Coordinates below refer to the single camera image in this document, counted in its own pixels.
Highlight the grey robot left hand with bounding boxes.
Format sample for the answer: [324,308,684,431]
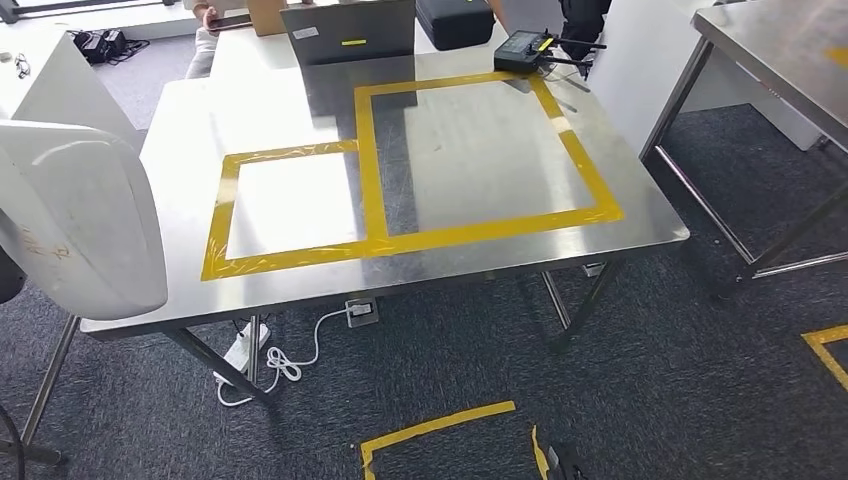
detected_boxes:
[0,248,28,306]

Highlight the white plastic shell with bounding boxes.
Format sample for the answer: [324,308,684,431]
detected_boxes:
[0,119,170,323]

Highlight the white desk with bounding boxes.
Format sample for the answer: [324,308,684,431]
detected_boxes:
[208,0,511,84]
[0,26,146,155]

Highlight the white power strip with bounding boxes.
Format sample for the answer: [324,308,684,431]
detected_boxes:
[213,322,273,387]

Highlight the black power adapters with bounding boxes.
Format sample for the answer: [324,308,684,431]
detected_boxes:
[69,28,150,66]

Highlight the person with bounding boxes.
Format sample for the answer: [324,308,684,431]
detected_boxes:
[182,0,248,81]
[558,0,614,62]

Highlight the dark smartphone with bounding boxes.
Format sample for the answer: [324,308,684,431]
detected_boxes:
[207,14,254,33]

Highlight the brown cardboard box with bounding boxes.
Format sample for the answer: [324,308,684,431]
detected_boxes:
[246,0,289,38]

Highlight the grey laptop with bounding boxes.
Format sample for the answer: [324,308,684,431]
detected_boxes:
[280,0,419,68]

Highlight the long yellow floor tape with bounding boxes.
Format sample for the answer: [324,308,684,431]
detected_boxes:
[359,400,517,480]

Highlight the stainless steel table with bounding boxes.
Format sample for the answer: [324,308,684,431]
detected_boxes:
[79,59,692,409]
[639,0,848,303]

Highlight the black hard case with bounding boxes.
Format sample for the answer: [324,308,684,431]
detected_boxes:
[415,0,497,52]

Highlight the black remote controller with antennas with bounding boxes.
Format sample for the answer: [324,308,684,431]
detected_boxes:
[493,28,609,81]

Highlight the short yellow floor tape strip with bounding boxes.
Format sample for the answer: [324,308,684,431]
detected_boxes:
[529,423,552,480]

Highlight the white partition panel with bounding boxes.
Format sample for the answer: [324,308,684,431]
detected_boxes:
[588,0,826,157]

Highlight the yellow floor tape square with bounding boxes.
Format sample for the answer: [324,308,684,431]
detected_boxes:
[800,323,848,393]

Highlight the chrome leg frame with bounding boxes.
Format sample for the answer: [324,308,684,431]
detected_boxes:
[0,316,82,466]

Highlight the small yellow tape frame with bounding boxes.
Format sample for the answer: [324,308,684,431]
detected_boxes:
[200,139,382,283]

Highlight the white knotted power cable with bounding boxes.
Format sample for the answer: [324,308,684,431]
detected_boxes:
[215,307,352,409]

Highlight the large yellow tape frame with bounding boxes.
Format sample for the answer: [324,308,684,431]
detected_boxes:
[352,69,626,256]

